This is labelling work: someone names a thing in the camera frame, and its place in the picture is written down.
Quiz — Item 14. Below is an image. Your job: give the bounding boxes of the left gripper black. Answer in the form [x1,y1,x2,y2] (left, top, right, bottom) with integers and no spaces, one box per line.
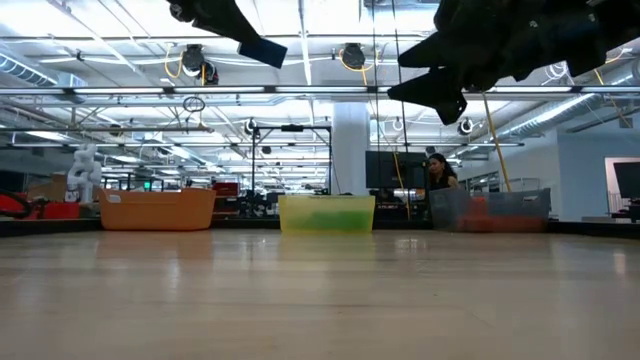
[167,0,263,46]

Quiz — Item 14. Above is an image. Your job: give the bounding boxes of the person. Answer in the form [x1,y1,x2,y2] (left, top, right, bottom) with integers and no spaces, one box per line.
[425,152,460,192]

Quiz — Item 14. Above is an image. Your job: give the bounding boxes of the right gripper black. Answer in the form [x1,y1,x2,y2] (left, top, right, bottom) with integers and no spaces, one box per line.
[387,0,541,127]

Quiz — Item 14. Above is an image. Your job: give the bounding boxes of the black hanging cable loop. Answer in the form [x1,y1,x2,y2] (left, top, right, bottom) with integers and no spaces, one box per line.
[182,95,207,114]

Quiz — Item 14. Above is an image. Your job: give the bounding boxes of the thick yellow hanging cable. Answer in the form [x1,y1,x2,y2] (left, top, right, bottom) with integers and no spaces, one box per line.
[481,92,513,194]

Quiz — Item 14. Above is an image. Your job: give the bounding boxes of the long horizontal light bar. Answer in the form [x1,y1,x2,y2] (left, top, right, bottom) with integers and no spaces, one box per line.
[0,85,640,97]

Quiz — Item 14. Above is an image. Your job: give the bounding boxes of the yellow translucent plastic bin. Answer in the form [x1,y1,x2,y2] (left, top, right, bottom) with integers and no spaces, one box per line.
[277,194,377,234]

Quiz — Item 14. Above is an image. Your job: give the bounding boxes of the white building column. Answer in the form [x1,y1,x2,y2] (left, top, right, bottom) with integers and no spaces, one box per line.
[331,102,372,196]

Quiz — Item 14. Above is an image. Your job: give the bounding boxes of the red machine with black hose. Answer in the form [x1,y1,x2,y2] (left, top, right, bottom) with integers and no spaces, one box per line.
[0,189,81,220]

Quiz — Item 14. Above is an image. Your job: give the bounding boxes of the black aluminium table frame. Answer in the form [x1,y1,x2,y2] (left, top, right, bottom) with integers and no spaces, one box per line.
[0,215,640,239]

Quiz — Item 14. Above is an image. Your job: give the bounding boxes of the cardboard box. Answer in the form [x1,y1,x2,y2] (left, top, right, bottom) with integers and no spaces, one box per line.
[27,173,69,202]

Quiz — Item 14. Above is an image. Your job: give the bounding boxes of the black wall monitor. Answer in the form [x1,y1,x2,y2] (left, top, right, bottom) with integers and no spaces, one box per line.
[612,160,640,200]

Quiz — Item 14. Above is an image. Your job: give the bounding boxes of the black metal stand frame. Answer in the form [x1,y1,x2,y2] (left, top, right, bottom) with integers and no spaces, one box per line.
[251,124,333,196]

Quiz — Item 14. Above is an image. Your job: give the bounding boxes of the red box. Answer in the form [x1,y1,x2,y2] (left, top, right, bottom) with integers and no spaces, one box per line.
[212,181,240,199]

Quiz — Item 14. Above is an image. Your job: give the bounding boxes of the black computer monitor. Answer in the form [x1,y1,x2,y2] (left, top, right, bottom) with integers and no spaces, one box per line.
[365,150,430,190]

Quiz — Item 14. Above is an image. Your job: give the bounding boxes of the thin yellow hanging cable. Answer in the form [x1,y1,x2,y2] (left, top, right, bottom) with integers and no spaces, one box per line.
[391,149,412,221]

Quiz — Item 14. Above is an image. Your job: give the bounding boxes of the silver ventilation duct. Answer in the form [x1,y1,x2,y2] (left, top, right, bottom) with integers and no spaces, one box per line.
[499,69,640,141]

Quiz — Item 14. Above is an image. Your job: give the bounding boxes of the grey translucent plastic bin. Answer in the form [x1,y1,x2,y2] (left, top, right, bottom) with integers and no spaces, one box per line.
[428,187,552,233]

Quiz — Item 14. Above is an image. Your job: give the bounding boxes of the orange plastic bin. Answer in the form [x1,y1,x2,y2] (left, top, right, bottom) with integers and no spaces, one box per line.
[98,187,218,232]

